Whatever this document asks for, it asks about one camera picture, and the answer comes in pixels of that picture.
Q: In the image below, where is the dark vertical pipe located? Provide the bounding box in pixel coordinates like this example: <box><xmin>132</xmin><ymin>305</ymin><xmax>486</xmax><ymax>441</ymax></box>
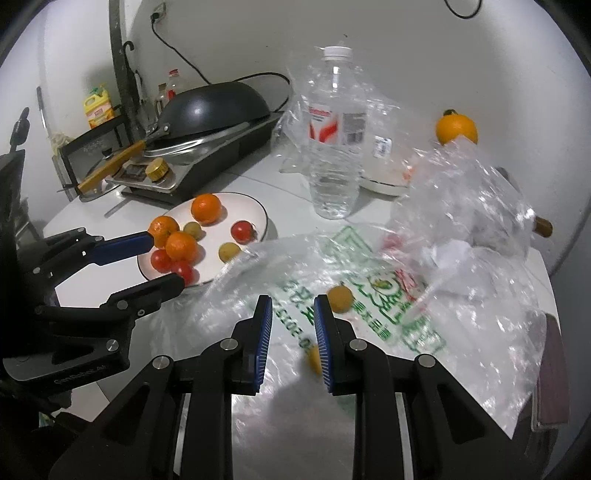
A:
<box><xmin>108</xmin><ymin>0</ymin><xmax>139</xmax><ymax>144</ymax></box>

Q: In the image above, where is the black stove cable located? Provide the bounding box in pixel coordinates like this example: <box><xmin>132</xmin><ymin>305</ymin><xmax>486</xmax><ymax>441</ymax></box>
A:
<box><xmin>152</xmin><ymin>18</ymin><xmax>291</xmax><ymax>114</ymax></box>

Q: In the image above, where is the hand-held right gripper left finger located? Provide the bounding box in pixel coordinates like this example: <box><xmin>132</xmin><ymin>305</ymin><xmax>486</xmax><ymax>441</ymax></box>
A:
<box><xmin>51</xmin><ymin>294</ymin><xmax>274</xmax><ymax>480</ymax></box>

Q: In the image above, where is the steel countertop stove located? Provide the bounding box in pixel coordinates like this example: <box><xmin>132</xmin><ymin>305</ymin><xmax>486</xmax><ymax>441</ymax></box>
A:
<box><xmin>108</xmin><ymin>113</ymin><xmax>284</xmax><ymax>204</ymax></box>

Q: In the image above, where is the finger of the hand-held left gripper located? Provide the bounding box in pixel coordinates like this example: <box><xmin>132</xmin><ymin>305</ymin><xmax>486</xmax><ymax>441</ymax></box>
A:
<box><xmin>28</xmin><ymin>228</ymin><xmax>155</xmax><ymax>278</ymax></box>
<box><xmin>34</xmin><ymin>272</ymin><xmax>185</xmax><ymax>325</ymax></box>

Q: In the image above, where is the yellow dish soap bottle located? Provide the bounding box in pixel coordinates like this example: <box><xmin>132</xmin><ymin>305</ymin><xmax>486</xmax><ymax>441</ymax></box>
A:
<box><xmin>83</xmin><ymin>83</ymin><xmax>116</xmax><ymax>130</ymax></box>

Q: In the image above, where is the green printed plastic bag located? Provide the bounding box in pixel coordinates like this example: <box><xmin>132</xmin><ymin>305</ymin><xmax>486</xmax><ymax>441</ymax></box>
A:
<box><xmin>180</xmin><ymin>224</ymin><xmax>546</xmax><ymax>439</ymax></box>

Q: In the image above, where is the black wire rack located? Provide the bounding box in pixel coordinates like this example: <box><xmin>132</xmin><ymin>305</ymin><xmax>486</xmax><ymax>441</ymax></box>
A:
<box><xmin>58</xmin><ymin>113</ymin><xmax>139</xmax><ymax>195</ymax></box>

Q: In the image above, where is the black wok with wooden handle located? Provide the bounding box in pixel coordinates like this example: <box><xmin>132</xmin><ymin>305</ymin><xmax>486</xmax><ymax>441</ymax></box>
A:
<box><xmin>76</xmin><ymin>80</ymin><xmax>273</xmax><ymax>195</ymax></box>

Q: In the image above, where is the clear plastic water bottle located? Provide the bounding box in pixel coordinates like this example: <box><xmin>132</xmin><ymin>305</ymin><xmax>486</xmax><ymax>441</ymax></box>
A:
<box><xmin>300</xmin><ymin>45</ymin><xmax>370</xmax><ymax>220</ymax></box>

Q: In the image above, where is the dark brown board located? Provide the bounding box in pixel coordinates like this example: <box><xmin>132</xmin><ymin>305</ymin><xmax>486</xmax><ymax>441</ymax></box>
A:
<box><xmin>531</xmin><ymin>314</ymin><xmax>571</xmax><ymax>432</ymax></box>

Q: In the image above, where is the large orange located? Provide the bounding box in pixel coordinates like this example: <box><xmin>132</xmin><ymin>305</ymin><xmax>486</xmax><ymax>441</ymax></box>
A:
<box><xmin>435</xmin><ymin>109</ymin><xmax>478</xmax><ymax>146</ymax></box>

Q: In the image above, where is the tangerine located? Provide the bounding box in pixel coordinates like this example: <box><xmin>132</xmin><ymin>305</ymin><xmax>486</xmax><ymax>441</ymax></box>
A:
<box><xmin>191</xmin><ymin>194</ymin><xmax>223</xmax><ymax>226</ymax></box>
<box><xmin>148</xmin><ymin>216</ymin><xmax>181</xmax><ymax>247</ymax></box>
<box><xmin>165</xmin><ymin>232</ymin><xmax>199</xmax><ymax>263</ymax></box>

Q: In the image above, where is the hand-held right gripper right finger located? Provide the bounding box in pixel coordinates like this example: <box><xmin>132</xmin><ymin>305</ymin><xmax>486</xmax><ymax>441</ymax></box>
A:
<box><xmin>314</xmin><ymin>294</ymin><xmax>550</xmax><ymax>480</ymax></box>

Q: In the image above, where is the crumpled clear plastic bag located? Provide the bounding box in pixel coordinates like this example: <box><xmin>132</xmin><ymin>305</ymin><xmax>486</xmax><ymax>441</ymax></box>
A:
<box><xmin>390</xmin><ymin>136</ymin><xmax>539</xmax><ymax>261</ymax></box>

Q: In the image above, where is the black range hood cable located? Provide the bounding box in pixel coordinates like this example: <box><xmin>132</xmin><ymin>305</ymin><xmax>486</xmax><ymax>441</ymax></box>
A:
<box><xmin>443</xmin><ymin>0</ymin><xmax>483</xmax><ymax>19</ymax></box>

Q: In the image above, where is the brass stove knob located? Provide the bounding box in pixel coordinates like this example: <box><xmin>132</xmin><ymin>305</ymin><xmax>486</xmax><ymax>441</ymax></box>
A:
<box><xmin>145</xmin><ymin>158</ymin><xmax>169</xmax><ymax>182</ymax></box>

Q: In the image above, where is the white bowl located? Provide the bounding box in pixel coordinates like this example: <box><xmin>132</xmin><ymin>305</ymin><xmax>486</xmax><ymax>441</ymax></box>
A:
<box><xmin>360</xmin><ymin>134</ymin><xmax>416</xmax><ymax>197</ymax></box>

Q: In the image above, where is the white plate with black rim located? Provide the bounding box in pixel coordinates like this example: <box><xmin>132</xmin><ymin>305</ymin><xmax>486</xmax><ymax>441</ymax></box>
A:
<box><xmin>137</xmin><ymin>191</ymin><xmax>271</xmax><ymax>288</ymax></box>

